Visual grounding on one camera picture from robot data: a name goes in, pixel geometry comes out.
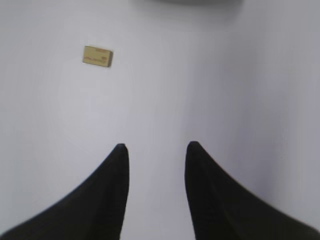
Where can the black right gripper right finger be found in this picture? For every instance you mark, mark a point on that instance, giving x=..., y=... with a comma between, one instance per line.
x=222, y=209

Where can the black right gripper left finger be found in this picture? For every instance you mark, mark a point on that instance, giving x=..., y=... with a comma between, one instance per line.
x=95, y=210

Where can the yellow eraser near basket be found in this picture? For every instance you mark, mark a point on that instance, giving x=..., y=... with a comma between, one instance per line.
x=97, y=56

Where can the pale green woven basket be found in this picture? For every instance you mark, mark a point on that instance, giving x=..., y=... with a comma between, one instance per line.
x=202, y=2

